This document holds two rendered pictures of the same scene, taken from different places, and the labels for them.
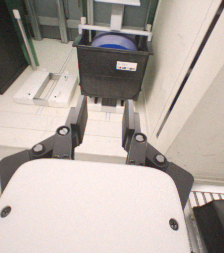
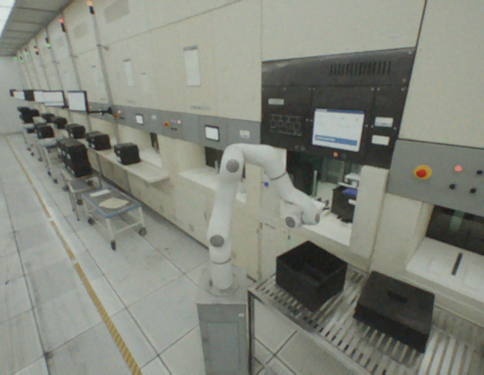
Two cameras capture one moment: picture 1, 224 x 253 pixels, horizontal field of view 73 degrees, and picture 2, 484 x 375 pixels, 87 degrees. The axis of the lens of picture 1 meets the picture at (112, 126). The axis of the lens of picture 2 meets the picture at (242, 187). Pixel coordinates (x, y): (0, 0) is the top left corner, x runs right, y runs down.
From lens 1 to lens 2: 1.41 m
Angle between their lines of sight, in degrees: 46
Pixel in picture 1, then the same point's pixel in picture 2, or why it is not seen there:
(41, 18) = (328, 171)
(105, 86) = (342, 210)
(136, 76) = not seen: hidden behind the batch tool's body
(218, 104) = (360, 211)
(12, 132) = not seen: hidden behind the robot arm
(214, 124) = (363, 220)
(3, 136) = not seen: hidden behind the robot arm
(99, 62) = (341, 198)
